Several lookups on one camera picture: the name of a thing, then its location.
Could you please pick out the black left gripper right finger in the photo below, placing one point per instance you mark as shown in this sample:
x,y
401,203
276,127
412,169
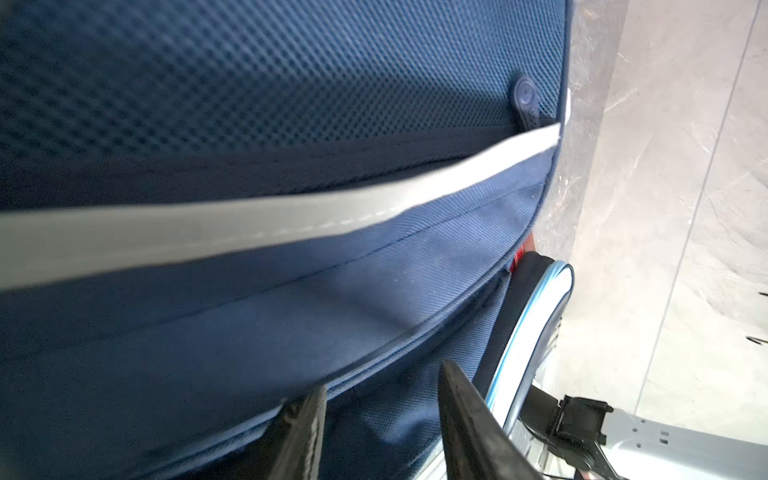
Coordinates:
x,y
475,446

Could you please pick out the navy blue student backpack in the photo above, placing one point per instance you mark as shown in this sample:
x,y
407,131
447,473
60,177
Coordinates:
x,y
210,209

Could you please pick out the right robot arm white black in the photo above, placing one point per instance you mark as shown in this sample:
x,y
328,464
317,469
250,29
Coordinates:
x,y
590,435

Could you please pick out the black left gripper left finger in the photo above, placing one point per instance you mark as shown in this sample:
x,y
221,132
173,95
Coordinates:
x,y
291,447

